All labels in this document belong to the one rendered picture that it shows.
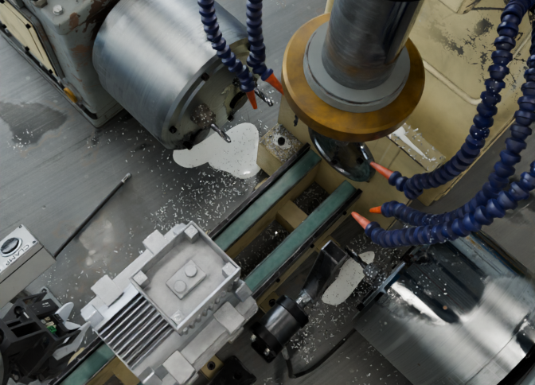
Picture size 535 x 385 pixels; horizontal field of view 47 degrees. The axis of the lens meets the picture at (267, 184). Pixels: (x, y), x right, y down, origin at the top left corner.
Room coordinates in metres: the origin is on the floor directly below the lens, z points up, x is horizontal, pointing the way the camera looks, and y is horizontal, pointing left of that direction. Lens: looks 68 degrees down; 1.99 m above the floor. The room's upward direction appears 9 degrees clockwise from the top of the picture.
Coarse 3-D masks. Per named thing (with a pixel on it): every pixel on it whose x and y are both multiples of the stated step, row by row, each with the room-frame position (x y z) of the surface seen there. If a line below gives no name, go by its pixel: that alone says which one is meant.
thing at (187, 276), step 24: (192, 240) 0.24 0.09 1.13; (144, 264) 0.20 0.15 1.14; (168, 264) 0.21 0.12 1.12; (192, 264) 0.21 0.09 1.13; (216, 264) 0.22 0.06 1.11; (144, 288) 0.17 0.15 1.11; (168, 288) 0.17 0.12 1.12; (192, 288) 0.18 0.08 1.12; (216, 288) 0.18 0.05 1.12; (168, 312) 0.14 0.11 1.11; (192, 312) 0.14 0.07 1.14
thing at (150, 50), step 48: (144, 0) 0.62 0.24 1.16; (192, 0) 0.64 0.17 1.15; (96, 48) 0.56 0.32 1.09; (144, 48) 0.54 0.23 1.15; (192, 48) 0.54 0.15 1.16; (240, 48) 0.57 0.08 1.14; (144, 96) 0.48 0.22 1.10; (192, 96) 0.48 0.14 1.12; (240, 96) 0.57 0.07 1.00; (192, 144) 0.48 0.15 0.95
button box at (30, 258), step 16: (32, 240) 0.22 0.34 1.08; (0, 256) 0.19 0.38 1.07; (16, 256) 0.19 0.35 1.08; (32, 256) 0.20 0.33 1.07; (48, 256) 0.20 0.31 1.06; (0, 272) 0.16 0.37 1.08; (16, 272) 0.17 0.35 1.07; (32, 272) 0.18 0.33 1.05; (0, 288) 0.14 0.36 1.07; (16, 288) 0.15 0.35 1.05; (0, 304) 0.12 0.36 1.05
